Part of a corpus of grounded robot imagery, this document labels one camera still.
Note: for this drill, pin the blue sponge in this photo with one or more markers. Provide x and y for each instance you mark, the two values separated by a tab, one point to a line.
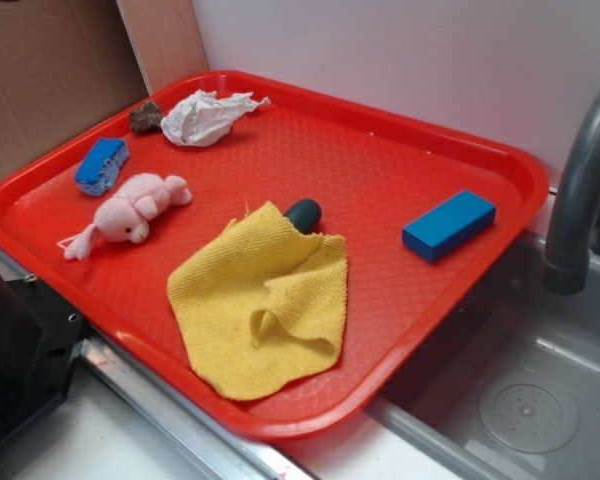
101	166

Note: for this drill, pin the red plastic tray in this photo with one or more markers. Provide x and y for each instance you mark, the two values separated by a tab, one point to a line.
372	172

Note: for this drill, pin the dark teal cylinder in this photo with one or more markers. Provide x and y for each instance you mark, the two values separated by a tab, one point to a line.
304	215

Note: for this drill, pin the yellow cloth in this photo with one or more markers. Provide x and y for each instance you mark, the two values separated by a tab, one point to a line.
262	305

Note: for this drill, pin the blue rectangular block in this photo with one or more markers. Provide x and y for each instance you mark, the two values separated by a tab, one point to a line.
448	225

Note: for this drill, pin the crumpled white paper towel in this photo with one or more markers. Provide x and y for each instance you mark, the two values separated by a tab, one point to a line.
202	119

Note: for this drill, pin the pink plush toy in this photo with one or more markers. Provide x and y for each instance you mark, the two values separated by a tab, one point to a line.
126	215

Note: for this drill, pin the brown rock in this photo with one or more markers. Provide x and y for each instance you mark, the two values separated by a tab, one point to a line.
146	117

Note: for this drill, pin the grey sink basin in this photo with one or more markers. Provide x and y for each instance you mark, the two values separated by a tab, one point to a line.
508	385

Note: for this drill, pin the grey faucet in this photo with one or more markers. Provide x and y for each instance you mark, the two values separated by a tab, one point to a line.
574	229

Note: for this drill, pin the brown cardboard panel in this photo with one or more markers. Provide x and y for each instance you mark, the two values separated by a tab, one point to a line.
65	66

